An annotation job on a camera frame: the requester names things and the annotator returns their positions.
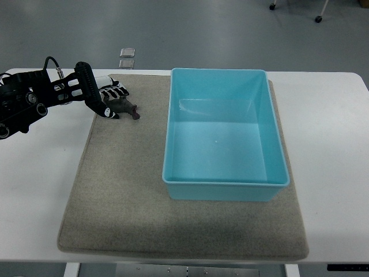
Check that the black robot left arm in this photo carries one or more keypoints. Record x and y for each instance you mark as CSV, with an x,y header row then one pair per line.
x,y
26,96

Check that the brown toy hippo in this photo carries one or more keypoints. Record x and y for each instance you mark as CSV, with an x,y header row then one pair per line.
x,y
120,105

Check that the metal table frame beam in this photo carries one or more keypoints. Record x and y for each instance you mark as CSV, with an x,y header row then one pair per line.
x,y
181,270

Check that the silver floor plate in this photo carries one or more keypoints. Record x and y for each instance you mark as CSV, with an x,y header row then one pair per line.
x,y
126,64
127,53

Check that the left chair caster wheel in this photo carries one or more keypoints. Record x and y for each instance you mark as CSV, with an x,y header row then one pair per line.
x,y
272,6

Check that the chair caster wheel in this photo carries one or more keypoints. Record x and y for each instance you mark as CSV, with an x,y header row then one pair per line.
x,y
272,6
319,17

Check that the upper silver floor plate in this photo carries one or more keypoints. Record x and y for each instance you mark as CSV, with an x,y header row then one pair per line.
x,y
127,53

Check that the grey felt mat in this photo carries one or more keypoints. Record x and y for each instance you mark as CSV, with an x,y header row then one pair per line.
x,y
119,204

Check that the right chair caster wheel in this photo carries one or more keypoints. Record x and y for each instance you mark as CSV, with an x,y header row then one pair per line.
x,y
319,17

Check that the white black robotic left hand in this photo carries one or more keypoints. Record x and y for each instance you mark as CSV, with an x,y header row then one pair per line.
x,y
96,92

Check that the blue plastic box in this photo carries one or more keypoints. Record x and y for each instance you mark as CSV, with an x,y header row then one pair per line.
x,y
223,141

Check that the black table control panel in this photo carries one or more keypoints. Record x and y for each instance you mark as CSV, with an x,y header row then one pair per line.
x,y
348,267

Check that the lower silver floor plate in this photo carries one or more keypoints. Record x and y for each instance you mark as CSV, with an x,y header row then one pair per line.
x,y
126,64

